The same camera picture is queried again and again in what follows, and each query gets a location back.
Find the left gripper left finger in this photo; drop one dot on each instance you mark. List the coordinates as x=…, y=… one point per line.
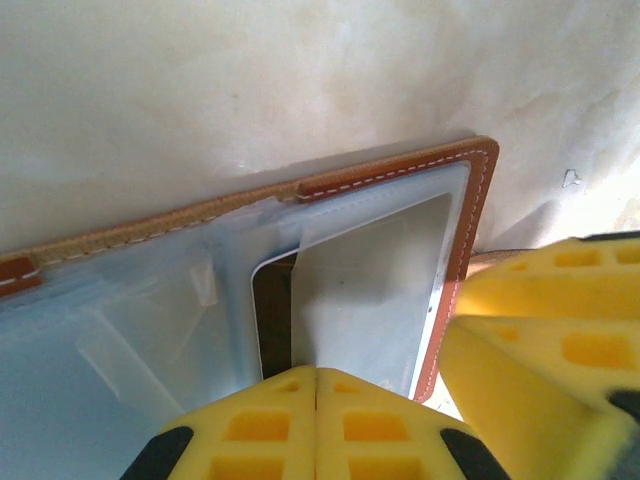
x=250, y=440

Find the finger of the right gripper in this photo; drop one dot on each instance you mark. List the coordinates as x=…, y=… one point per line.
x=575, y=280
x=550, y=390

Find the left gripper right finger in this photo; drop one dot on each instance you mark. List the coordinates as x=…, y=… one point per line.
x=380, y=440

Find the brown leather card holder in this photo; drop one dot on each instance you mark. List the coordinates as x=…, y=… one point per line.
x=480, y=200

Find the dark brown card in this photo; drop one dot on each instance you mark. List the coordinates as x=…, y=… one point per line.
x=275, y=325

